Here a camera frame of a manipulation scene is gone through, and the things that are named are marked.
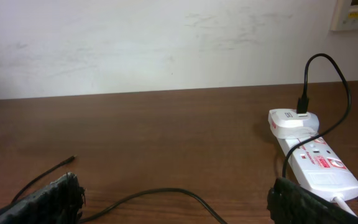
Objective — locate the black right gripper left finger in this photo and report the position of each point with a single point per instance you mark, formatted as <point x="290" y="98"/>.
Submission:
<point x="60" y="202"/>

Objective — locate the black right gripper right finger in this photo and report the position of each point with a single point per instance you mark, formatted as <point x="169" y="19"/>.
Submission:
<point x="288" y="203"/>

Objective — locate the white USB charger plug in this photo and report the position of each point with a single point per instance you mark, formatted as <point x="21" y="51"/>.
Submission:
<point x="287" y="124"/>

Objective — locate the white power strip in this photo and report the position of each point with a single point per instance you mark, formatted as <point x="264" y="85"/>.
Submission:
<point x="319" y="170"/>

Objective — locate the white wall panel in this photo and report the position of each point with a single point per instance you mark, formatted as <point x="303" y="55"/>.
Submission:
<point x="345" y="16"/>

